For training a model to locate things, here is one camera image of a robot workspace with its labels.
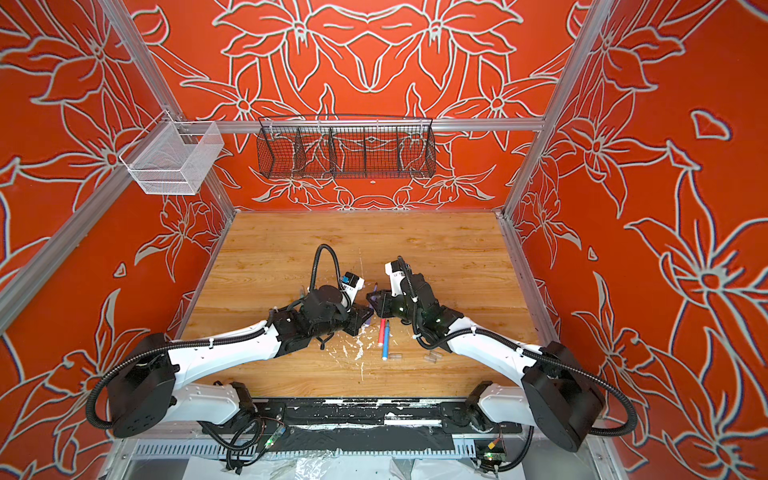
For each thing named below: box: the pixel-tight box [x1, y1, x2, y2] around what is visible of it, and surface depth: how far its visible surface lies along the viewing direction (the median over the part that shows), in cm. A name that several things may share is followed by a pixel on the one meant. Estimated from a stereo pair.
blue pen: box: [382, 320, 390, 361], surface depth 87 cm
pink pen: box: [378, 318, 387, 347], surface depth 89 cm
